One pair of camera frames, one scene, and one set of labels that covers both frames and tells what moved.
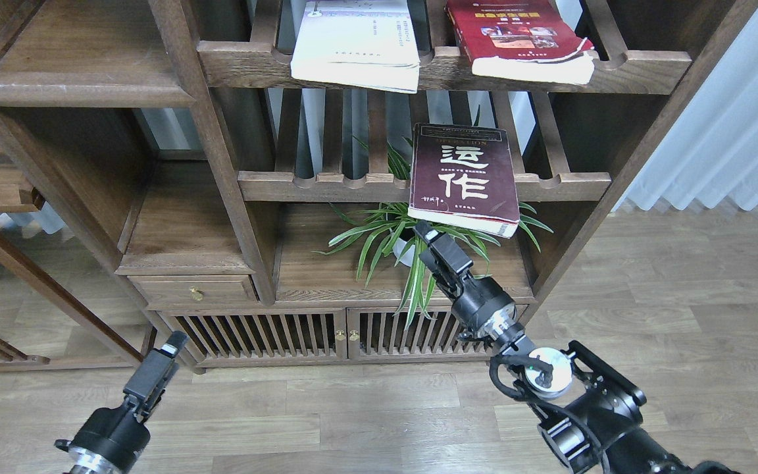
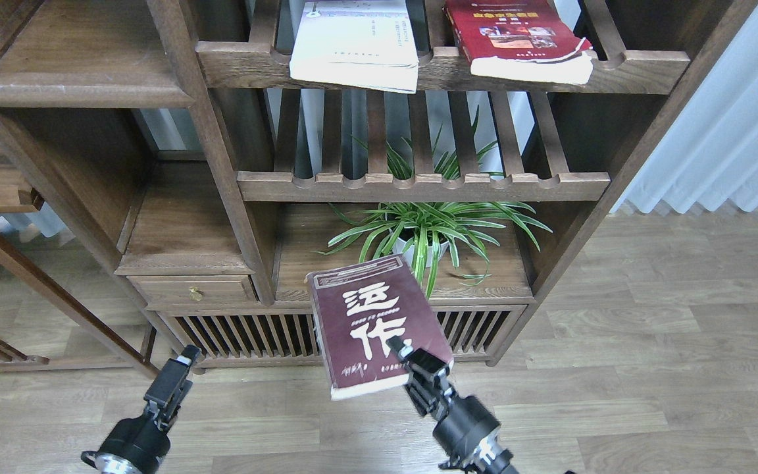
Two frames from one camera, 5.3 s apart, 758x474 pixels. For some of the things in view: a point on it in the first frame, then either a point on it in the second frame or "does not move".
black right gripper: (487, 309) -> (468, 428)
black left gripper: (109, 442) -> (137, 446)
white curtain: (739, 136) does not move
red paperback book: (528, 41) does not move
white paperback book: (365, 43) does not move
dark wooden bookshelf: (284, 182) does not move
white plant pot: (404, 251) does not move
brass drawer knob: (196, 293) does not move
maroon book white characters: (464, 176) -> (359, 307)
